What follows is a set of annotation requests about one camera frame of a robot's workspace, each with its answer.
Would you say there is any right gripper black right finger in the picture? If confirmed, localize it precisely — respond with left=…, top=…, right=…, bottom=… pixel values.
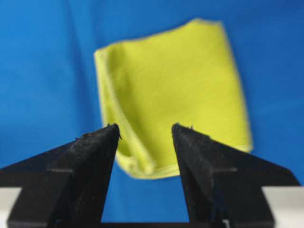
left=171, top=124, right=300, bottom=228

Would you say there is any blue table cloth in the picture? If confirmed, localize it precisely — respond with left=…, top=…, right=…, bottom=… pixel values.
left=0, top=0, right=304, bottom=227

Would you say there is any yellow-green microfiber towel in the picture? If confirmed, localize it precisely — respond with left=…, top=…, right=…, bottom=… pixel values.
left=94, top=19, right=253, bottom=179

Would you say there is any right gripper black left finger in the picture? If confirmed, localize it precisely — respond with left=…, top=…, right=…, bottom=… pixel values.
left=0, top=124, right=120, bottom=228

